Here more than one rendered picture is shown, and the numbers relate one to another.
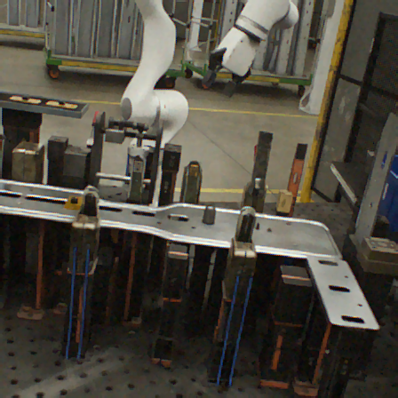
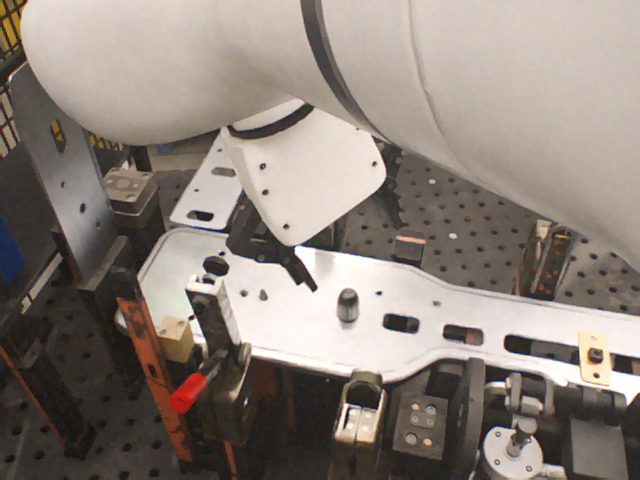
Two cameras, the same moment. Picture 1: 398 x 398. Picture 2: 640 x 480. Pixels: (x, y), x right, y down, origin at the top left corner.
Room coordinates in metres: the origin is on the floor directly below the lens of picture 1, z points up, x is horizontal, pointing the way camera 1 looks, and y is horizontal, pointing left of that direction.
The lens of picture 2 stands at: (1.89, 0.07, 1.68)
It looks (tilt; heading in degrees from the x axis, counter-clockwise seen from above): 46 degrees down; 196
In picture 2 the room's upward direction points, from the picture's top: straight up
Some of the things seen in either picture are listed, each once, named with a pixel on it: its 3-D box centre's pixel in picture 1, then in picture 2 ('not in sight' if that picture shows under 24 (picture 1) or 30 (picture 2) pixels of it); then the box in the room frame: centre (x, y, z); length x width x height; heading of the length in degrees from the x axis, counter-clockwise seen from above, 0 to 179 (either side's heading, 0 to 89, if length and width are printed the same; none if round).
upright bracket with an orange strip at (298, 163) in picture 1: (283, 227); (163, 391); (1.53, -0.25, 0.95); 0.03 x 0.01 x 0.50; 93
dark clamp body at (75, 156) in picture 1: (74, 212); not in sight; (1.54, 0.35, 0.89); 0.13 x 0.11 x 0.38; 3
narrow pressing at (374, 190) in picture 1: (376, 182); (71, 175); (1.37, -0.43, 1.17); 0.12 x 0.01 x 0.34; 3
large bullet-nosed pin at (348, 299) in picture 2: (209, 215); (347, 305); (1.36, -0.04, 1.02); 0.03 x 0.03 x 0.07
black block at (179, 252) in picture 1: (171, 306); (399, 300); (1.19, 0.02, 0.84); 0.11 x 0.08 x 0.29; 3
